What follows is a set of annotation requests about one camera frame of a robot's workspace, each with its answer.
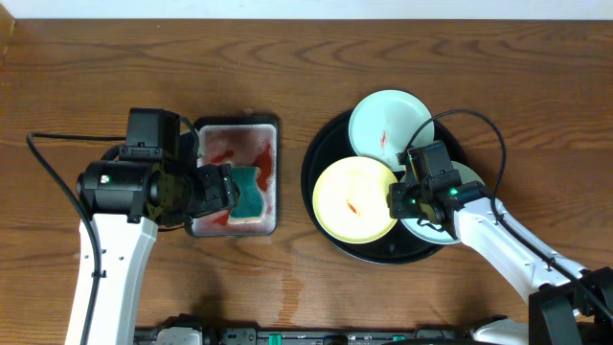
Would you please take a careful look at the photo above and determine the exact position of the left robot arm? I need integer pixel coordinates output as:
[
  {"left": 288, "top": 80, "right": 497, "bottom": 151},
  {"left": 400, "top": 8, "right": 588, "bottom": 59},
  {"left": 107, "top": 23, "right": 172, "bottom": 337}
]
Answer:
[{"left": 66, "top": 161, "right": 238, "bottom": 344}]

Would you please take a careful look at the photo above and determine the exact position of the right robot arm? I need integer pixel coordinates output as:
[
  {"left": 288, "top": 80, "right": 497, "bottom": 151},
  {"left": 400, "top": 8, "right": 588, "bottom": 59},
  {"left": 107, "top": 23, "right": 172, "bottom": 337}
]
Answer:
[{"left": 388, "top": 168, "right": 612, "bottom": 344}]

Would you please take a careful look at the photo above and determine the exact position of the light blue top plate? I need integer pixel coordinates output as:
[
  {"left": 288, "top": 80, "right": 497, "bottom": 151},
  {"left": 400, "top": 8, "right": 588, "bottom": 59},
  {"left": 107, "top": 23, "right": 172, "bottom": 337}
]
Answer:
[{"left": 349, "top": 90, "right": 431, "bottom": 172}]

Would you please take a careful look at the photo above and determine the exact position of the green yellow sponge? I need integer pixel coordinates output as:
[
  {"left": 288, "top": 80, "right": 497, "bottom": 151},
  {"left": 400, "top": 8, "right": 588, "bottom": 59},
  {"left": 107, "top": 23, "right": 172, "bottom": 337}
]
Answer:
[{"left": 229, "top": 167, "right": 264, "bottom": 224}]

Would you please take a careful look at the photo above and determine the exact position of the yellow plate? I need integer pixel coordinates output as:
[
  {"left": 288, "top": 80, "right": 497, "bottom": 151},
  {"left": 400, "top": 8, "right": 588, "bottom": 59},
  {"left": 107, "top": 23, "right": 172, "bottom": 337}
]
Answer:
[{"left": 312, "top": 156, "right": 397, "bottom": 244}]

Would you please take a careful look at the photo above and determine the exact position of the black rectangular sponge tray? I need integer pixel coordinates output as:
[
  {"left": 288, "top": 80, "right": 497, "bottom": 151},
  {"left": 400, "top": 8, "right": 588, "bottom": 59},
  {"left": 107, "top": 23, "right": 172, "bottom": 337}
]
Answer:
[{"left": 189, "top": 115, "right": 279, "bottom": 238}]

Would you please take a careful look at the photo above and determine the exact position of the light blue plate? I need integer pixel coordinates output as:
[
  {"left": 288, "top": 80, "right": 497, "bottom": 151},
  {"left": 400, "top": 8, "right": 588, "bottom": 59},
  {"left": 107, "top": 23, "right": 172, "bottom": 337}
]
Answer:
[
  {"left": 349, "top": 90, "right": 431, "bottom": 172},
  {"left": 401, "top": 161, "right": 483, "bottom": 245}
]

